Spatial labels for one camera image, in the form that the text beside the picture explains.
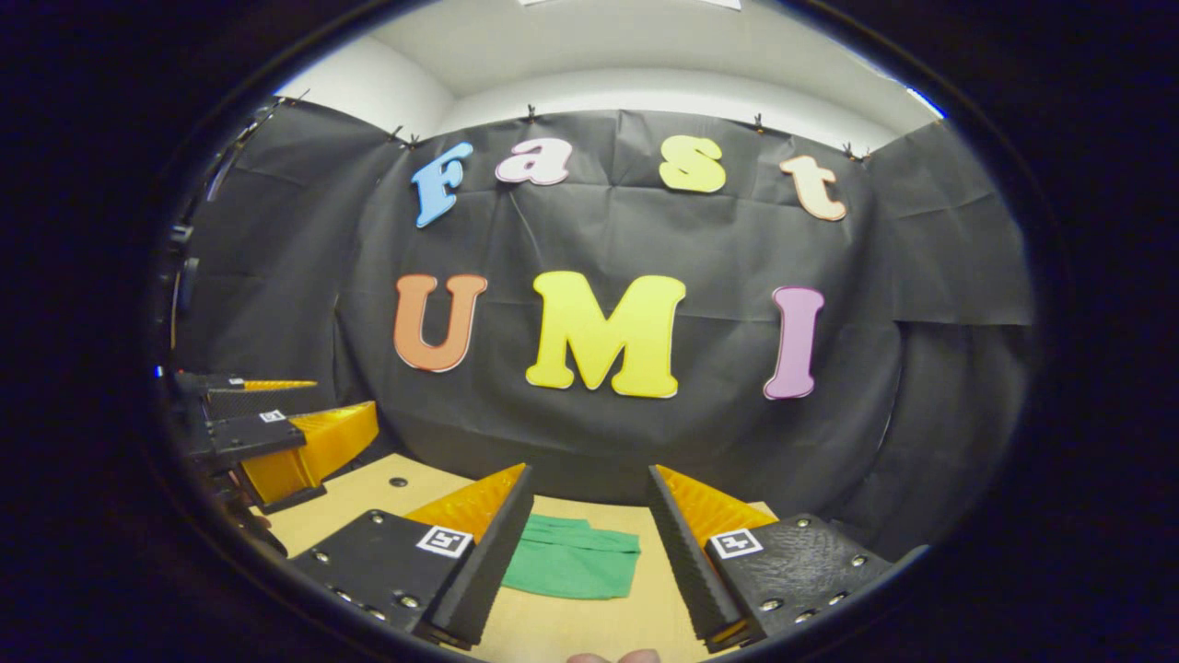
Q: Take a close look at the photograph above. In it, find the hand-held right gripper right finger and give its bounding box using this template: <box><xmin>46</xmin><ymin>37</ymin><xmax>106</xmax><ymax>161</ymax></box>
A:
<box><xmin>648</xmin><ymin>464</ymin><xmax>894</xmax><ymax>653</ymax></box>

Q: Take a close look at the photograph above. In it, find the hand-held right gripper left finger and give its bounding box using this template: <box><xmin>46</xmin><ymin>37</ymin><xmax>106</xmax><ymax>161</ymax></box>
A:
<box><xmin>290</xmin><ymin>462</ymin><xmax>535</xmax><ymax>650</ymax></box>

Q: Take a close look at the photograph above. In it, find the green T-shirt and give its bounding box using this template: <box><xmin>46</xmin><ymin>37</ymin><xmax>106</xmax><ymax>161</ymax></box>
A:
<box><xmin>500</xmin><ymin>514</ymin><xmax>642</xmax><ymax>601</ymax></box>

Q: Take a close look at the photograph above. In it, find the black backdrop cloth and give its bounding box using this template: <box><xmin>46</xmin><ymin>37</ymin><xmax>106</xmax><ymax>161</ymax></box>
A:
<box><xmin>166</xmin><ymin>97</ymin><xmax>1037</xmax><ymax>563</ymax></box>

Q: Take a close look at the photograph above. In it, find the row of small cloth clips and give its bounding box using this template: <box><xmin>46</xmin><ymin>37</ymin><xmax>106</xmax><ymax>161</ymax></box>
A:
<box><xmin>293</xmin><ymin>89</ymin><xmax>871</xmax><ymax>162</ymax></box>

